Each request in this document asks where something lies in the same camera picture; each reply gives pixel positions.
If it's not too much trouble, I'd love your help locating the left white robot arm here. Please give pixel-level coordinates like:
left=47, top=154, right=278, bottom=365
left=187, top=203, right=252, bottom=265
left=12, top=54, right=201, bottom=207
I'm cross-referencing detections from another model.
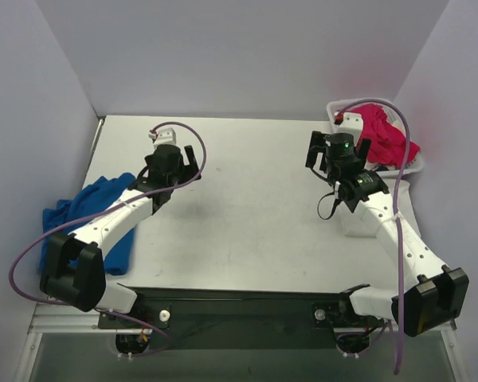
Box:
left=40, top=144, right=201, bottom=328

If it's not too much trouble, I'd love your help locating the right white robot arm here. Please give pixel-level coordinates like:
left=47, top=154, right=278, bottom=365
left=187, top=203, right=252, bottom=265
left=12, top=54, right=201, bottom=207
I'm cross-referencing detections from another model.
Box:
left=305, top=131, right=469, bottom=337

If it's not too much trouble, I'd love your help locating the pink t shirt in basket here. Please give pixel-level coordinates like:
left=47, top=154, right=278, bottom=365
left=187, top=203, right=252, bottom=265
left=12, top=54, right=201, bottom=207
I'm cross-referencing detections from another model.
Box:
left=348, top=103, right=406, bottom=169

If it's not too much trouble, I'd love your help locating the white plastic basket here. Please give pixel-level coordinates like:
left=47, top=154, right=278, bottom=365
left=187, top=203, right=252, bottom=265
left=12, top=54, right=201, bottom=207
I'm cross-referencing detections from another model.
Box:
left=325, top=96, right=425, bottom=180

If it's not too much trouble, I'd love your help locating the white folded t shirt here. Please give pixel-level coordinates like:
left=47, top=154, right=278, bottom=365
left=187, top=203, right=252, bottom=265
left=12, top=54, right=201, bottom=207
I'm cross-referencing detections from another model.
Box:
left=337, top=180, right=421, bottom=238

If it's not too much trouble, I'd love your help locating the blue t shirt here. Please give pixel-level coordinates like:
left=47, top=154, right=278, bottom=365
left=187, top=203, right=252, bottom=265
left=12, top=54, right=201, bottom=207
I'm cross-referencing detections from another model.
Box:
left=42, top=173, right=135, bottom=276

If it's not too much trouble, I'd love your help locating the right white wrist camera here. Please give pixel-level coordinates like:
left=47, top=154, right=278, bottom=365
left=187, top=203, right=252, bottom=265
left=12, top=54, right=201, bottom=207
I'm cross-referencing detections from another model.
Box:
left=334, top=111, right=363, bottom=141

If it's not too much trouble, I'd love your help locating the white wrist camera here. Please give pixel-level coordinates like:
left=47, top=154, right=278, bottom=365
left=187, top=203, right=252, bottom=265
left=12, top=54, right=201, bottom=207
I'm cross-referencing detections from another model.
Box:
left=334, top=111, right=363, bottom=141
left=148, top=127, right=177, bottom=148

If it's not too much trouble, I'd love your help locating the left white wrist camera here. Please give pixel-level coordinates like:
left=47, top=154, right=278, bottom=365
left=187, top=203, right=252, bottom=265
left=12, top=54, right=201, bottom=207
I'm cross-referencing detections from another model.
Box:
left=148, top=127, right=177, bottom=148

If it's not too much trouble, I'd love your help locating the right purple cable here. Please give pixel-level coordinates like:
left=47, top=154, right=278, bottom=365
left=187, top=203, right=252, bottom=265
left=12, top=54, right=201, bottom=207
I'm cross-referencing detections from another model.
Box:
left=334, top=98, right=411, bottom=376

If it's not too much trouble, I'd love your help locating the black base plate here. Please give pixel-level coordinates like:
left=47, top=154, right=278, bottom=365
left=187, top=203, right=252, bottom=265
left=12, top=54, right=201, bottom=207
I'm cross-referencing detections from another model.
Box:
left=96, top=283, right=387, bottom=352

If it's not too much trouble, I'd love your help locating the aluminium frame rail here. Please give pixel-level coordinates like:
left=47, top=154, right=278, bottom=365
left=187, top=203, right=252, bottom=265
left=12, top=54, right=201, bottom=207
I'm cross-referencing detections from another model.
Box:
left=14, top=306, right=116, bottom=382

